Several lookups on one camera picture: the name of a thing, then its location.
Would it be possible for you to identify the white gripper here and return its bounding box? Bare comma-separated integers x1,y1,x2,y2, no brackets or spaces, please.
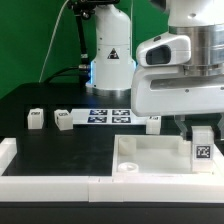
131,65,224,140

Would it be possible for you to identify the white square table top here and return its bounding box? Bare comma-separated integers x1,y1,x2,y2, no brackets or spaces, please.
111,134,224,177

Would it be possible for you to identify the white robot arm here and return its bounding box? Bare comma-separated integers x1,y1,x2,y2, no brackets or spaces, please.
86,0,224,137

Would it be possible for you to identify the white U-shaped obstacle fence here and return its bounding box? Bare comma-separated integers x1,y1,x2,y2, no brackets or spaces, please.
0,138,224,203

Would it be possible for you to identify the white sheet with AprilTags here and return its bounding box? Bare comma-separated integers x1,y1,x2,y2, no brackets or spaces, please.
71,109,147,125

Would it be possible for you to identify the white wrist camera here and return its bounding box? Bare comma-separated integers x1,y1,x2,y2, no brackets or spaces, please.
136,32,191,67

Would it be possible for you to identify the black cable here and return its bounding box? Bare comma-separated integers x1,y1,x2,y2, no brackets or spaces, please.
43,66,91,84

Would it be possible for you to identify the white cable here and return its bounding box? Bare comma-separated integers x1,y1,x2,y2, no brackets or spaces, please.
38,0,73,84

